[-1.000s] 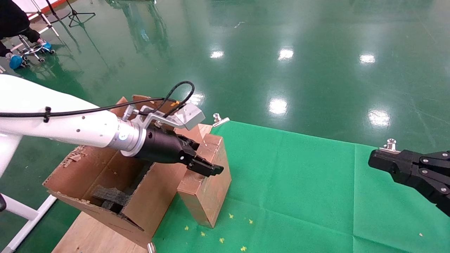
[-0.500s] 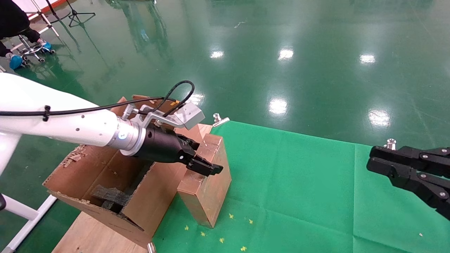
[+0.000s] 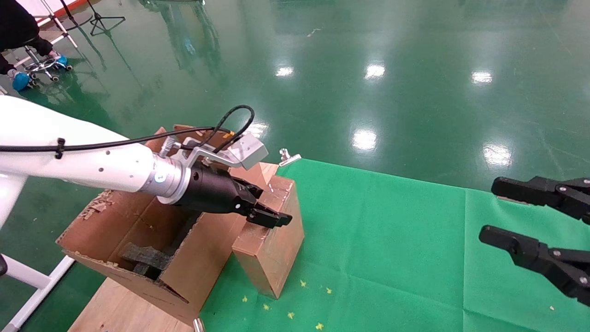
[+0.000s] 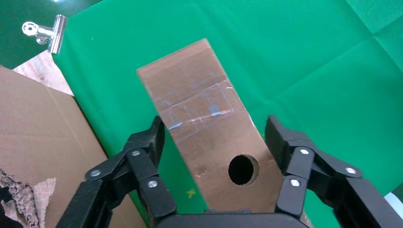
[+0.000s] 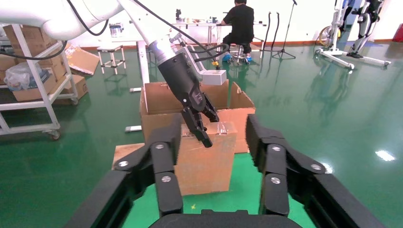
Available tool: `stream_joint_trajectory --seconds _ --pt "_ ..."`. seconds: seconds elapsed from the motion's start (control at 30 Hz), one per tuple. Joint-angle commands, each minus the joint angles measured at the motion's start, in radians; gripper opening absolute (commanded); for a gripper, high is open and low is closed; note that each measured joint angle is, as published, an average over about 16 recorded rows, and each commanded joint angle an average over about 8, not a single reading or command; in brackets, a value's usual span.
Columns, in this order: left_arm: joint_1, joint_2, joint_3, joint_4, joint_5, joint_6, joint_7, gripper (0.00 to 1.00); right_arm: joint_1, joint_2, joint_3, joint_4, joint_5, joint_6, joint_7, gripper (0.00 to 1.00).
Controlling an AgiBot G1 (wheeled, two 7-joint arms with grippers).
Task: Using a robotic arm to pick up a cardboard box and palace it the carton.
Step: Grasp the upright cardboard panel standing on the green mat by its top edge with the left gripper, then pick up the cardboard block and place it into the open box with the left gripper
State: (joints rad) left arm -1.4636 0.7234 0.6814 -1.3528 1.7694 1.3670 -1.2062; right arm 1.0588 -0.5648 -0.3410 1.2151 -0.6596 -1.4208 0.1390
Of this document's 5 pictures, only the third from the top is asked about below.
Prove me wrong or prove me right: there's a wheeled metal stool base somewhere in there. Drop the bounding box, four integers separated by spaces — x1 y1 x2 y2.
21 46 73 83

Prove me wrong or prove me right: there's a black foam block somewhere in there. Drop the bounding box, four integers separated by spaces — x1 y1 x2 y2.
121 242 173 279

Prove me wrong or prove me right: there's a black tripod stand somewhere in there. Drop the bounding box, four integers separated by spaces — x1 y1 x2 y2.
88 0 126 36

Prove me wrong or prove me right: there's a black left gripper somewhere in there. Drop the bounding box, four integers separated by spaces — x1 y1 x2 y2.
177 165 293 229

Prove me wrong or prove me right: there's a black stand pole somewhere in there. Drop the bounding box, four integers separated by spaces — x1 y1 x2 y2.
59 0 93 28

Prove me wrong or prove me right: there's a green table cloth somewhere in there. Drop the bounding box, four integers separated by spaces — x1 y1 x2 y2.
199 158 590 332

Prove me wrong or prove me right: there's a person in black clothes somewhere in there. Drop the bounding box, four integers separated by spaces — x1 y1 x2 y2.
0 0 53 77

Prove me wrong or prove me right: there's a large open cardboard carton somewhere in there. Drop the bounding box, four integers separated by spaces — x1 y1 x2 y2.
55 124 279 326

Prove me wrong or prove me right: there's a white metal table frame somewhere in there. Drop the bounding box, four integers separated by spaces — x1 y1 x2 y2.
0 253 75 332

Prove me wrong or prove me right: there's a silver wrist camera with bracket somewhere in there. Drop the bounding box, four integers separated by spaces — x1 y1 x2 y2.
159 131 269 170

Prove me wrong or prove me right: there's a silver metal binder clip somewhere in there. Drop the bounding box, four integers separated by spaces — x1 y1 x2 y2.
278 148 302 167

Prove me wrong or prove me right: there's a white board with orange edge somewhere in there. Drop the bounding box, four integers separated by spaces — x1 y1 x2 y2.
16 0 86 19

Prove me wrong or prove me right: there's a small brown cardboard box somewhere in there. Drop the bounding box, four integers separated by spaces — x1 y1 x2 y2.
232 175 305 299

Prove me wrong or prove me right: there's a white metal stand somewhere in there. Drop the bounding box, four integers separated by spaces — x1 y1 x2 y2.
14 0 79 63

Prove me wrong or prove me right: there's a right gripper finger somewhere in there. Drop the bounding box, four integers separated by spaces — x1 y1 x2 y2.
491 175 590 225
478 225 590 307

